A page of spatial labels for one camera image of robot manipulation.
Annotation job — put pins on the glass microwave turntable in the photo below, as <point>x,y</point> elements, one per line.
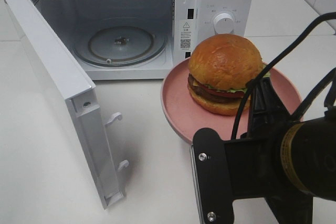
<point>119,42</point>

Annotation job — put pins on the pink round plate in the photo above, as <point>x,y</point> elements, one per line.
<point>186,117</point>

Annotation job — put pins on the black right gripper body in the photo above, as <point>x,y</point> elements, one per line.
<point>225,171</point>

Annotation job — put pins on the burger with bun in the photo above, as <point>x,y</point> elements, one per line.
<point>220,69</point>

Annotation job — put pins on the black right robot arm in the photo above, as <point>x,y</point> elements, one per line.
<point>282,159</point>

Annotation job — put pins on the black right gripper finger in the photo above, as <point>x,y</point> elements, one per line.
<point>265,103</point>

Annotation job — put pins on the white microwave door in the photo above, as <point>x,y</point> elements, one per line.
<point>47,30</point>

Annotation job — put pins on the white microwave oven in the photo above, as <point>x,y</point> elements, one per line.
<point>188,22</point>

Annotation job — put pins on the white upper microwave knob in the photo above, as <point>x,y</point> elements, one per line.
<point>223,23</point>

